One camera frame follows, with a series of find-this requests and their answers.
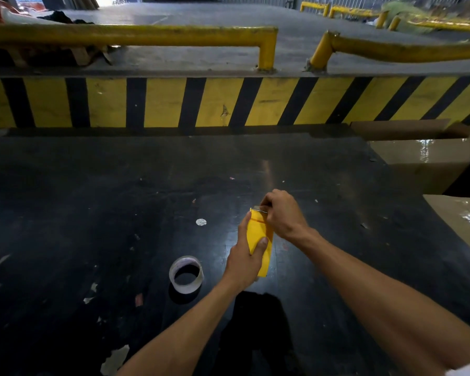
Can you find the person's left hand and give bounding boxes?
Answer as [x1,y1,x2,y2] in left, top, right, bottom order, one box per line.
[223,210,269,291]

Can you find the person's right hand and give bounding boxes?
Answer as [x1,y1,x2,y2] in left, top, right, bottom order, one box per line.
[260,189,315,245]

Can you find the yellow utility knife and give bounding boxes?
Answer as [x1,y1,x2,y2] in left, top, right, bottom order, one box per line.
[246,206,275,278]

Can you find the person's right forearm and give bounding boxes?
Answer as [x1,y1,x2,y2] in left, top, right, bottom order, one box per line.
[294,228,470,376]

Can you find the person's left forearm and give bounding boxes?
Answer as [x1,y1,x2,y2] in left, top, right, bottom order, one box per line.
[117,275,245,376]

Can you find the clear packing tape roll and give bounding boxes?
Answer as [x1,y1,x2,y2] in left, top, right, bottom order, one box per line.
[169,255,204,294]

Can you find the yellow black striped dock edge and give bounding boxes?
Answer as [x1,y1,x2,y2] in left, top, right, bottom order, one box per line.
[0,75,470,130]

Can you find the open cardboard box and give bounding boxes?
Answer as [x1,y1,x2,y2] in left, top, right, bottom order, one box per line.
[350,120,470,195]

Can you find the white paper scrap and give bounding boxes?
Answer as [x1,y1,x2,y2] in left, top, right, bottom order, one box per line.
[100,344,130,376]

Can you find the taped cardboard box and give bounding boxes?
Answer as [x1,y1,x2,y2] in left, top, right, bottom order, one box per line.
[423,194,470,261]

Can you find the green tarp bundle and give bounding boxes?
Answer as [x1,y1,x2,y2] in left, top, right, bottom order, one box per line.
[380,0,447,34]

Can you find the dark clothing pile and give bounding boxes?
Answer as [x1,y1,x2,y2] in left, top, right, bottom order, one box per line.
[39,11,95,25]

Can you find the bent yellow steel guard rail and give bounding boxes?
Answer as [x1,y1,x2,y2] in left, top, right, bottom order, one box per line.
[309,30,470,72]

